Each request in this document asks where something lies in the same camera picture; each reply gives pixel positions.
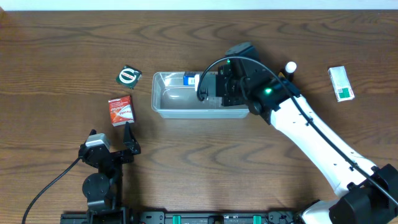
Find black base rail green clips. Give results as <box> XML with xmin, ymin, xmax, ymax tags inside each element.
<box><xmin>60</xmin><ymin>211</ymin><xmax>297</xmax><ymax>224</ymax></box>

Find blue fever patch box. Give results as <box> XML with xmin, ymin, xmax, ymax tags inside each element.
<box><xmin>183</xmin><ymin>72</ymin><xmax>200</xmax><ymax>86</ymax></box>

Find red orange medicine box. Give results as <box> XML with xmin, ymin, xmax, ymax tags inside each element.
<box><xmin>108</xmin><ymin>96</ymin><xmax>135</xmax><ymax>126</ymax></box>

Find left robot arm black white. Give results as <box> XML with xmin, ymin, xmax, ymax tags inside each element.
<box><xmin>78</xmin><ymin>122</ymin><xmax>141</xmax><ymax>223</ymax></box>

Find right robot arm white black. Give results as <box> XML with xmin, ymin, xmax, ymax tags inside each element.
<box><xmin>216</xmin><ymin>55</ymin><xmax>397</xmax><ymax>223</ymax></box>

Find white green medicine box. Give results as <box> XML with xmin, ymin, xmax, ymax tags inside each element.
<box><xmin>328</xmin><ymin>66</ymin><xmax>355</xmax><ymax>102</ymax></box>

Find dark syrup bottle white cap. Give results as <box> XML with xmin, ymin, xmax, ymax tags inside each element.
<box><xmin>278</xmin><ymin>62</ymin><xmax>297</xmax><ymax>82</ymax></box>

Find clear plastic container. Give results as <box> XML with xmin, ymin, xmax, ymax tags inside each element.
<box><xmin>151</xmin><ymin>72</ymin><xmax>249</xmax><ymax>119</ymax></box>

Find dark green round-logo box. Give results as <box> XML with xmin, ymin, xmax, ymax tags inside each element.
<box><xmin>115</xmin><ymin>65</ymin><xmax>142</xmax><ymax>90</ymax></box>

